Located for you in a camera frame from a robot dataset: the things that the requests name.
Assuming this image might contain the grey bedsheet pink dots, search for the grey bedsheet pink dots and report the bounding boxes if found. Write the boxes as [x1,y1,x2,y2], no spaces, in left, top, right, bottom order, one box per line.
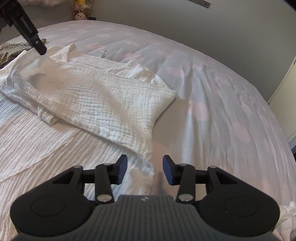
[0,19,296,241]

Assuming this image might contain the white crinkle cotton garment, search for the white crinkle cotton garment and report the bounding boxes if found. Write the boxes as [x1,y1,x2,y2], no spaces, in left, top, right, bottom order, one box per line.
[1,44,176,240]

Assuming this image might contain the plush toy hanging column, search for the plush toy hanging column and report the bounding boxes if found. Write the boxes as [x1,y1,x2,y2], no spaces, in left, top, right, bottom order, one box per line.
[72,0,93,20]

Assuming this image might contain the olive striped shirt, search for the olive striped shirt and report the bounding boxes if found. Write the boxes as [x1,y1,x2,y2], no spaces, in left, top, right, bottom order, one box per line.
[1,42,37,69]

